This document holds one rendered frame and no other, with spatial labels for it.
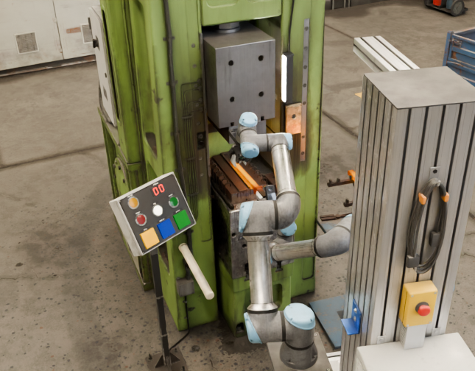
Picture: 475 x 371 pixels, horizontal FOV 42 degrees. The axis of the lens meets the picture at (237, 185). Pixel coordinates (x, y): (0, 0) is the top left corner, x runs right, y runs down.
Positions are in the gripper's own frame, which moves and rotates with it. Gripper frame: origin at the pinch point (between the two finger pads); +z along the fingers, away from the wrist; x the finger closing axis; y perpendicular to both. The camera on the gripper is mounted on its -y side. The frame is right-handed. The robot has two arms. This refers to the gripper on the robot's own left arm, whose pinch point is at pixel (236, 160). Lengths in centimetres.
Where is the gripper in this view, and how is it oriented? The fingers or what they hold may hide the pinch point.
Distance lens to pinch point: 292.0
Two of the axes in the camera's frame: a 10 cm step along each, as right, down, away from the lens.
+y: 3.5, 8.1, -4.8
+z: -1.4, 5.5, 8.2
